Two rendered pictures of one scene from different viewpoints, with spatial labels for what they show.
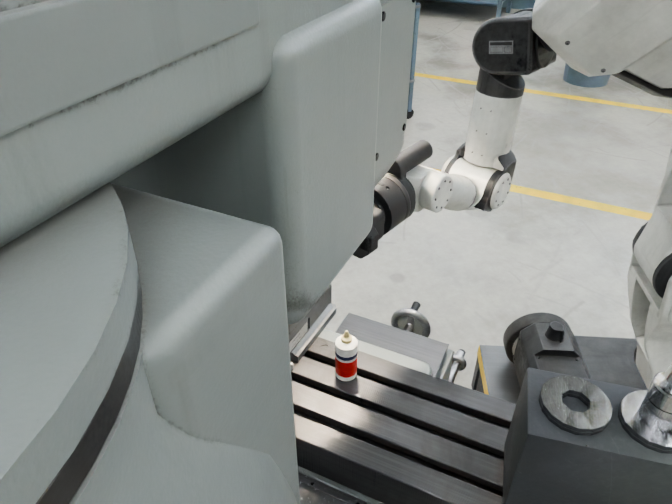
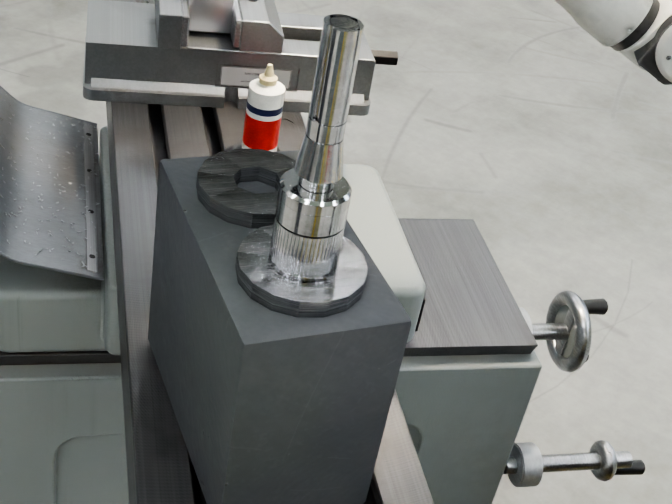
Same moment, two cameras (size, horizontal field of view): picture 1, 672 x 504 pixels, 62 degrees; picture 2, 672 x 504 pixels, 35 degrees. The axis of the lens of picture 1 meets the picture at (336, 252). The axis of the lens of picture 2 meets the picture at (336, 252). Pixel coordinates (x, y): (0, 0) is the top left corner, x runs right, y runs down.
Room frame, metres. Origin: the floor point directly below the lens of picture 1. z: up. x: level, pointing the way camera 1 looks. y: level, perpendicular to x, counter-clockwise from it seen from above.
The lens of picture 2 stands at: (0.08, -0.85, 1.53)
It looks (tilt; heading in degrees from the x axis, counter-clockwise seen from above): 36 degrees down; 47
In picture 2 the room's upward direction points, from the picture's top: 11 degrees clockwise
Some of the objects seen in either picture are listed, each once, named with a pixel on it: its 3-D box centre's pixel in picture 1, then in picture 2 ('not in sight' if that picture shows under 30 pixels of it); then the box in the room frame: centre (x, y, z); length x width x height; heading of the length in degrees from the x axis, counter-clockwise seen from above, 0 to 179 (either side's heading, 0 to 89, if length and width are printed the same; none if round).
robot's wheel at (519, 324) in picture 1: (538, 341); not in sight; (1.20, -0.61, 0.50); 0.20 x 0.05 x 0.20; 86
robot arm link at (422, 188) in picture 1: (408, 183); not in sight; (0.82, -0.12, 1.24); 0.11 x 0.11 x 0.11; 50
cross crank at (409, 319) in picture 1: (406, 333); (545, 331); (1.12, -0.20, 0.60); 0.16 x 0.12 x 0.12; 155
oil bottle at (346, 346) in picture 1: (346, 352); (264, 108); (0.71, -0.02, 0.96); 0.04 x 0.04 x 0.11
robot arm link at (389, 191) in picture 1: (362, 217); not in sight; (0.74, -0.04, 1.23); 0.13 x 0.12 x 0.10; 50
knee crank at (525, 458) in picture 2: (453, 371); (576, 462); (1.09, -0.34, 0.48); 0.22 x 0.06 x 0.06; 155
